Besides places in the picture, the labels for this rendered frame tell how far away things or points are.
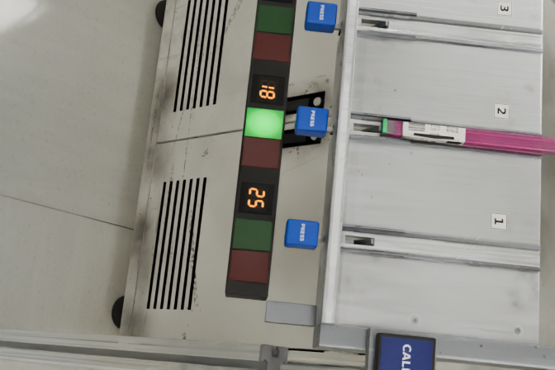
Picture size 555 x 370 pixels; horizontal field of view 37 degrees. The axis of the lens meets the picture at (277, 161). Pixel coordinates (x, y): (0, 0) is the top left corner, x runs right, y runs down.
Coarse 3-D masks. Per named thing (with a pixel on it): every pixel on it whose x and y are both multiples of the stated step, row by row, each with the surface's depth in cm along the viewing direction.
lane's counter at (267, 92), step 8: (256, 80) 81; (264, 80) 81; (272, 80) 81; (280, 80) 81; (256, 88) 81; (264, 88) 81; (272, 88) 81; (280, 88) 81; (256, 96) 81; (264, 96) 81; (272, 96) 81; (280, 96) 81; (272, 104) 81; (280, 104) 81
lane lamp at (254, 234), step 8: (240, 224) 77; (248, 224) 78; (256, 224) 78; (264, 224) 78; (272, 224) 78; (240, 232) 77; (248, 232) 77; (256, 232) 77; (264, 232) 77; (272, 232) 77; (240, 240) 77; (248, 240) 77; (256, 240) 77; (264, 240) 77; (240, 248) 77; (248, 248) 77; (256, 248) 77; (264, 248) 77
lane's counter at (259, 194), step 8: (248, 184) 78; (256, 184) 79; (264, 184) 79; (272, 184) 79; (240, 192) 78; (248, 192) 78; (256, 192) 78; (264, 192) 78; (272, 192) 78; (240, 200) 78; (248, 200) 78; (256, 200) 78; (264, 200) 78; (272, 200) 78; (240, 208) 78; (248, 208) 78; (256, 208) 78; (264, 208) 78; (272, 208) 78
